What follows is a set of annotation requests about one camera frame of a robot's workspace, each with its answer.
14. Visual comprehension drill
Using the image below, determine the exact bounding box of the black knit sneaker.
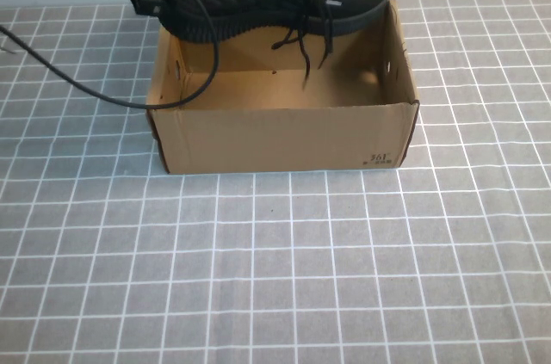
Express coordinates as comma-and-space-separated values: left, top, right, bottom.
145, 0, 391, 90

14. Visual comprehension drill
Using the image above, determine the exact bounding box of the brown cardboard shoe box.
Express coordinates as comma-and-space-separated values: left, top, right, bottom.
145, 0, 421, 176

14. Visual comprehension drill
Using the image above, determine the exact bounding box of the grey white-grid tablecloth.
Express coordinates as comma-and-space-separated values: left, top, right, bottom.
0, 0, 551, 364

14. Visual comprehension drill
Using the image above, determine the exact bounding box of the black left camera cable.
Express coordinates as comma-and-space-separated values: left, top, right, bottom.
0, 0, 220, 109

